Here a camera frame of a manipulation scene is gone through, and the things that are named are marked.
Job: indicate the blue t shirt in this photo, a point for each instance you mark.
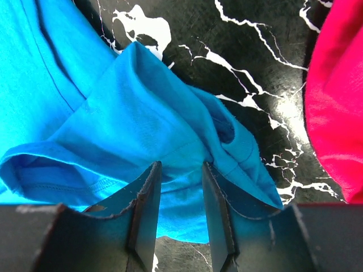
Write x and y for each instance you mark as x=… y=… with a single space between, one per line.
x=79 y=122

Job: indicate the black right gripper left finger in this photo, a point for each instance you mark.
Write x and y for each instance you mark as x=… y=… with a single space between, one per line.
x=117 y=234

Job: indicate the magenta t shirt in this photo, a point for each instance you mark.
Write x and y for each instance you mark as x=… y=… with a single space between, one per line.
x=333 y=98

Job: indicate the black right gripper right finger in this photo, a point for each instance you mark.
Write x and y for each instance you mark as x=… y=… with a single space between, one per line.
x=247 y=235

